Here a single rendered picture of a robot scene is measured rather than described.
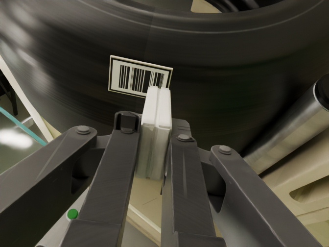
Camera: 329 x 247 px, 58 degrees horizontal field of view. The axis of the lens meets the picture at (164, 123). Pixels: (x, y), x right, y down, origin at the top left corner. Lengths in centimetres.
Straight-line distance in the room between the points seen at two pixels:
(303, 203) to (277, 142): 10
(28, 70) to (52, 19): 7
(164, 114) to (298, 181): 29
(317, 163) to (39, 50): 33
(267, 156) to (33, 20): 34
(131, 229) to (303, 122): 65
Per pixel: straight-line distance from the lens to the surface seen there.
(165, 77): 29
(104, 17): 32
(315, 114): 35
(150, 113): 15
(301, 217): 51
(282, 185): 45
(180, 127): 16
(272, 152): 43
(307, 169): 40
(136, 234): 91
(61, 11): 33
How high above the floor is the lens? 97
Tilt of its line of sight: 10 degrees up
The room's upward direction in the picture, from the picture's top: 54 degrees counter-clockwise
